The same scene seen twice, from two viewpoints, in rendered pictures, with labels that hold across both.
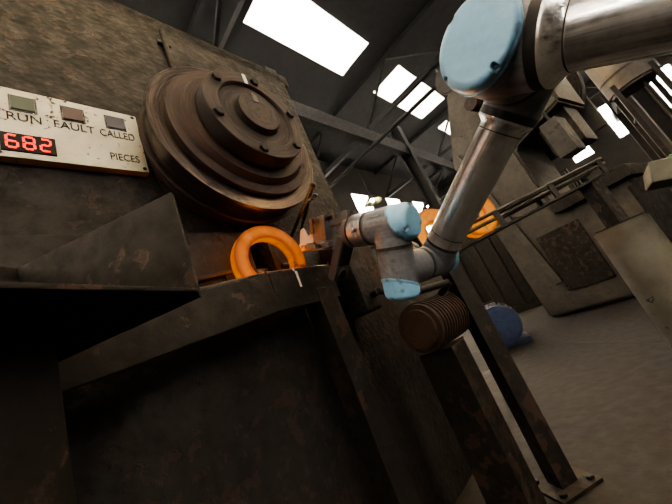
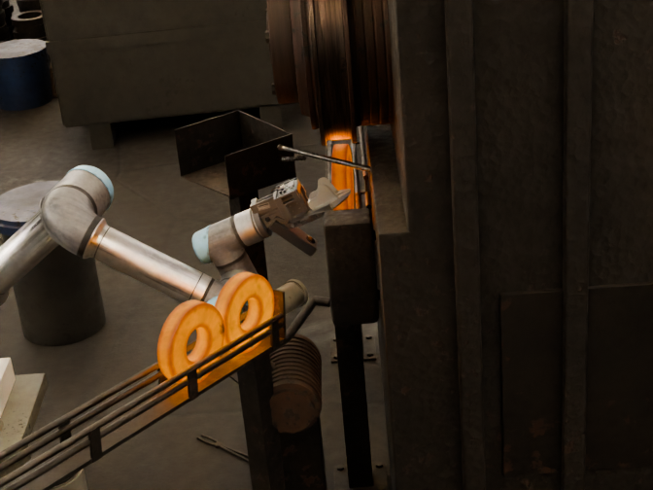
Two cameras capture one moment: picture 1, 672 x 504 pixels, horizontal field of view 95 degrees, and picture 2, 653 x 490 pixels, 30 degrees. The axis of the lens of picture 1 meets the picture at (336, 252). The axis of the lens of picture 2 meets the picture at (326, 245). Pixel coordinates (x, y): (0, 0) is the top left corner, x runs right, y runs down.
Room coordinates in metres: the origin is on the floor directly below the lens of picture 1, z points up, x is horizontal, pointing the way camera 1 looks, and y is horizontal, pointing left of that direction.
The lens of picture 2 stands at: (2.64, -1.45, 1.85)
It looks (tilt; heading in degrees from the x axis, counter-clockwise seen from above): 26 degrees down; 141
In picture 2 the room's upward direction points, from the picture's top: 5 degrees counter-clockwise
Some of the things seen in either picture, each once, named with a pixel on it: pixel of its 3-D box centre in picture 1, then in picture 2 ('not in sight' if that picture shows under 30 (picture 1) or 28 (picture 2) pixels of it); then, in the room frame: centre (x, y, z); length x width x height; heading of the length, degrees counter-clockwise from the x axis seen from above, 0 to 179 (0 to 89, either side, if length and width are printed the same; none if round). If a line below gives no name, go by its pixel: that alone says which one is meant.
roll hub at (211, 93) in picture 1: (254, 118); (282, 36); (0.66, 0.06, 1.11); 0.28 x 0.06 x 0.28; 140
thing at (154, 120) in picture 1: (238, 144); (328, 32); (0.73, 0.13, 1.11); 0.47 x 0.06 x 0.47; 140
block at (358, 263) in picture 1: (349, 276); (353, 266); (0.92, -0.01, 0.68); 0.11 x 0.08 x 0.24; 50
